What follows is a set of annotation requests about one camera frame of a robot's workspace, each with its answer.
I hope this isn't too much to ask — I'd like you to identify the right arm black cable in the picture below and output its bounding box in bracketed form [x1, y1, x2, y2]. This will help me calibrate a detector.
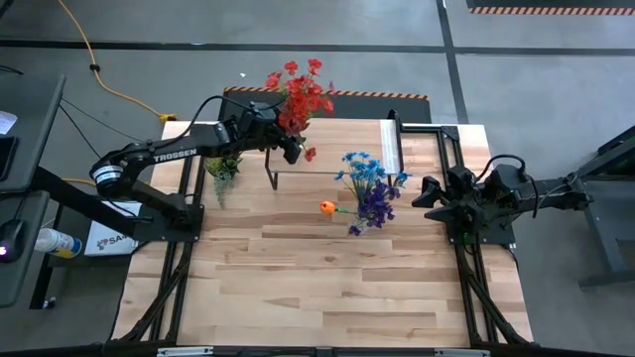
[474, 153, 540, 219]

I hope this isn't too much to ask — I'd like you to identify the black desk leg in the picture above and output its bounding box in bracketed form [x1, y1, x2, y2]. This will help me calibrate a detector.
[29, 202, 65, 311]

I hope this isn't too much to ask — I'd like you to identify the orange artificial tulip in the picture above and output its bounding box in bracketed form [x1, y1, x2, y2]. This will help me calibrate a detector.
[318, 199, 359, 216]

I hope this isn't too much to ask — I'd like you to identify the black diagonal support beam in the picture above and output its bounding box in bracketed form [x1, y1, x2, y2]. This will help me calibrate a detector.
[29, 166, 155, 240]

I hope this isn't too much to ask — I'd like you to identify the wooden shelf with black frame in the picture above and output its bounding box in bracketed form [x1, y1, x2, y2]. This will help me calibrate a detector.
[264, 109, 406, 194]

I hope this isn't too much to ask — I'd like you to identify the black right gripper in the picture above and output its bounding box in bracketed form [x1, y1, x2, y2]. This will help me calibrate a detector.
[411, 165, 490, 231]

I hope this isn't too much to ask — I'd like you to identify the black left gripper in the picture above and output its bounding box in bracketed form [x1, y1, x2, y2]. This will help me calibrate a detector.
[228, 101, 305, 167]

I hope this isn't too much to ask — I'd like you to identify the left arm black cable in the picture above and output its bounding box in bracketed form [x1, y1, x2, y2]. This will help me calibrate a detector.
[183, 94, 287, 141]

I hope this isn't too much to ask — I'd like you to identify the white printed cardboard box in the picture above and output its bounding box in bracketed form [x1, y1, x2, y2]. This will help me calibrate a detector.
[83, 200, 143, 258]

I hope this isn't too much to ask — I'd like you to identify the black phone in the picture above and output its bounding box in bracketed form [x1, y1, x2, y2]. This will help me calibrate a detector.
[0, 136, 20, 182]

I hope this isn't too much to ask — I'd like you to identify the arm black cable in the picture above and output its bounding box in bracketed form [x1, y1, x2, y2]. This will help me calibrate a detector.
[183, 94, 287, 141]
[474, 153, 540, 219]

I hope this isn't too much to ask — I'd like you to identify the black striped-edge floor mat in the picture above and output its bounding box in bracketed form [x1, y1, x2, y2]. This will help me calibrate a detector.
[465, 0, 635, 16]
[217, 85, 433, 124]

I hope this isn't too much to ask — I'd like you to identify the black computer mouse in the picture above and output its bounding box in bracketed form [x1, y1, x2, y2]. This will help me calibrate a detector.
[0, 219, 26, 264]

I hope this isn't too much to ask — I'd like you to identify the yellow extension cable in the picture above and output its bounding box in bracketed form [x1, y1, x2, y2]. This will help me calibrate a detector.
[57, 0, 178, 195]

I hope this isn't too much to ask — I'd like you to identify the white spray bottle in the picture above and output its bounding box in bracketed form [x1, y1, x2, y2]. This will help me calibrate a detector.
[34, 227, 83, 259]

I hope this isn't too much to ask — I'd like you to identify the thin black floor cable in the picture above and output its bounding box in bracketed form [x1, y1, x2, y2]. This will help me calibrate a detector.
[58, 97, 150, 160]

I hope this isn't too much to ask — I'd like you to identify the green artificial succulent plant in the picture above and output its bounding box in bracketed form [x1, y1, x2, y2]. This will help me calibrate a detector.
[205, 153, 244, 208]

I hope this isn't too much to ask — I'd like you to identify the silver aluminium bracket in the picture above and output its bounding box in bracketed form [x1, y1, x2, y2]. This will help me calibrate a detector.
[157, 346, 214, 357]
[435, 348, 490, 357]

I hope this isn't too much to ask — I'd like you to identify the dark metal stand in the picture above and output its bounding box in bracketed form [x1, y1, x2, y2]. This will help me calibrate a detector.
[547, 126, 635, 290]

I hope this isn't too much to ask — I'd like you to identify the purple artificial flower bunch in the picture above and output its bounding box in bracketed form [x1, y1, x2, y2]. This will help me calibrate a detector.
[346, 178, 403, 238]

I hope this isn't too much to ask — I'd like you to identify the blue artificial flower bunch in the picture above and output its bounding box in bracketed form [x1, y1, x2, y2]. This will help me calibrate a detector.
[332, 151, 413, 204]

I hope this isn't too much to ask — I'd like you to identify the black aluminium table frame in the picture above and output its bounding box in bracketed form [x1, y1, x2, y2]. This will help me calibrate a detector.
[101, 111, 540, 357]

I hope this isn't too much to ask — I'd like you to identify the white paper sheet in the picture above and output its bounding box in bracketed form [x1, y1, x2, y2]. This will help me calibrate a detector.
[0, 111, 19, 136]

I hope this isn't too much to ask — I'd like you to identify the black desk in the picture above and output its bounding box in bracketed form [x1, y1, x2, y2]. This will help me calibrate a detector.
[0, 73, 68, 194]

